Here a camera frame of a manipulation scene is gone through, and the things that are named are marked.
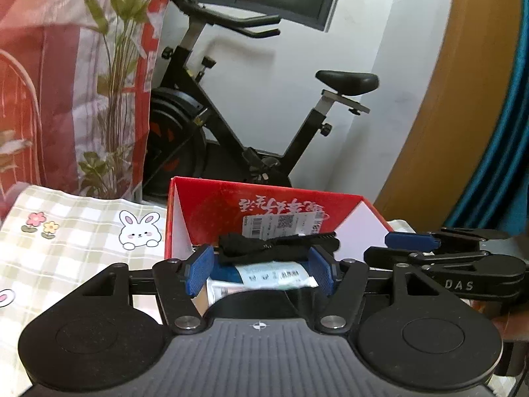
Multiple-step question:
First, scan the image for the blue white package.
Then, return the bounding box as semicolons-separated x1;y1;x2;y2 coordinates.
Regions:
193;260;318;314

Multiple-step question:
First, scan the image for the black eye mask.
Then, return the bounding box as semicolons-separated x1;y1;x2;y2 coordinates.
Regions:
218;232;340;265

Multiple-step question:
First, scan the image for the red strawberry cardboard box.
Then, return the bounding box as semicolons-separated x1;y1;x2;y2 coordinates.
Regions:
165;177;391;260

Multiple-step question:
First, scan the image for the teal curtain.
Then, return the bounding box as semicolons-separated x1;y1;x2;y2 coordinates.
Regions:
445;0;528;235

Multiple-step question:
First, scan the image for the checkered bunny tablecloth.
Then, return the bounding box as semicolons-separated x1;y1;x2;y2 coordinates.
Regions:
0;183;416;397

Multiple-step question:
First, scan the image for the wooden door panel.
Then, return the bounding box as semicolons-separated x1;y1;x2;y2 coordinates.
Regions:
375;0;522;230

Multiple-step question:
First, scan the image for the black exercise bike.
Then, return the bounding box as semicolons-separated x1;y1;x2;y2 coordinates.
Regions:
142;0;379;197

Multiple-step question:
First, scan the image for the red patterned curtain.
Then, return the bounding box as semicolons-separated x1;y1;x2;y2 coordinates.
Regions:
1;0;169;210

